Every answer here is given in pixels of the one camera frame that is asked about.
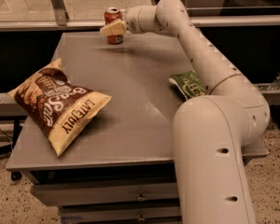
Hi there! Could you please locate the metal lower drawer knob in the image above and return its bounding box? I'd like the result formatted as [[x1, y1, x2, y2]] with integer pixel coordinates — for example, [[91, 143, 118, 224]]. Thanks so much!
[[137, 215, 146, 222]]

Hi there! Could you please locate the brown Late July chip bag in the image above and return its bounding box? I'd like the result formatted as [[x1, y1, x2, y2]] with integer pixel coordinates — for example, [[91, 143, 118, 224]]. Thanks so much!
[[7, 59, 111, 157]]

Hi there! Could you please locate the horizontal metal window rail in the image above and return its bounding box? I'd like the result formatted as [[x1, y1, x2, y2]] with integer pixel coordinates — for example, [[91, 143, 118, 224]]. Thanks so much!
[[0, 15, 280, 32]]

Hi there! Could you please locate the grey drawer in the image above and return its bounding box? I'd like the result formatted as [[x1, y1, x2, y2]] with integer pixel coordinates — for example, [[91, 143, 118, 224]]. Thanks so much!
[[31, 183, 178, 206], [59, 199, 182, 224]]

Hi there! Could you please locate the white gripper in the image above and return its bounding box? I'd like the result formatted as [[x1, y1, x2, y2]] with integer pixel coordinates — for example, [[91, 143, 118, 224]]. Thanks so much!
[[100, 6, 149, 36]]

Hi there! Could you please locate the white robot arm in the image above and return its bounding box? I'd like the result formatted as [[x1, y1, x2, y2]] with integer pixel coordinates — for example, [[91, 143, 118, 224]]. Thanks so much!
[[101, 0, 270, 224]]

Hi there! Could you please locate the grey lower drawer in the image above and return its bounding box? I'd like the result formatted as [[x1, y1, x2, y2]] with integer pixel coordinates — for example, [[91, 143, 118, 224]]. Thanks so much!
[[59, 199, 182, 224]]

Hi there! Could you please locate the orange soda can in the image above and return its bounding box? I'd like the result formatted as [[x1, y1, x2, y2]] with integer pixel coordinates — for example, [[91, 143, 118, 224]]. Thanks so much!
[[105, 7, 123, 45]]

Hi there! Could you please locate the metal upper drawer knob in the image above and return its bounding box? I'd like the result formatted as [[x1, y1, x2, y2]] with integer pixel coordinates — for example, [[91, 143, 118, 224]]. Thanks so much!
[[136, 192, 147, 202]]

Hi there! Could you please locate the metal drawer knob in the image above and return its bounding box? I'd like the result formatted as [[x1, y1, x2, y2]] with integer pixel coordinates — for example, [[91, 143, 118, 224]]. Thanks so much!
[[136, 192, 147, 202], [137, 215, 146, 222]]

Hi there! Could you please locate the green jalapeno chip bag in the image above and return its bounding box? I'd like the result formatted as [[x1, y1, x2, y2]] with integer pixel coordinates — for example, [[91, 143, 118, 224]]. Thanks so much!
[[169, 70, 205, 100]]

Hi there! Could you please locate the grey upper drawer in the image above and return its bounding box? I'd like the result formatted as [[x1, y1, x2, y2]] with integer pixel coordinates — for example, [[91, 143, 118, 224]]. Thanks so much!
[[31, 183, 178, 206]]

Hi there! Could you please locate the left metal railing post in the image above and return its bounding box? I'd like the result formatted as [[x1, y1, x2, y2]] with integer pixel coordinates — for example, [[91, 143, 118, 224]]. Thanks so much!
[[50, 0, 69, 26]]

